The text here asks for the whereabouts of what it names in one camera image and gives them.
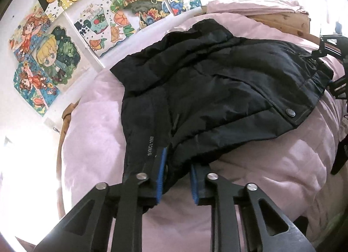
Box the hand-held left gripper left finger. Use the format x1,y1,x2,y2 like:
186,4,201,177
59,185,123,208
33,148,168,252

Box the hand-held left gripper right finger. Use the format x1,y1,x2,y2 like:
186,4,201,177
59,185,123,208
190,163,316,252

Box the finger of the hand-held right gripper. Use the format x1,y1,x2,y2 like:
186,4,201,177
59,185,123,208
307,35,348,60
328,75,348,100

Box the black padded jacket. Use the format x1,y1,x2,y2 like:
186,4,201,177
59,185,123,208
110,19,334,195

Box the pink duvet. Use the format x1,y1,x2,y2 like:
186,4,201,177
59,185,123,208
58,14,348,252

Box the crumpled pink cloth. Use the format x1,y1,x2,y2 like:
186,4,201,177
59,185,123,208
206,0,308,18

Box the group of colourful wall drawings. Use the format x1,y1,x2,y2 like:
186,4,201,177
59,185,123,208
8,0,231,118

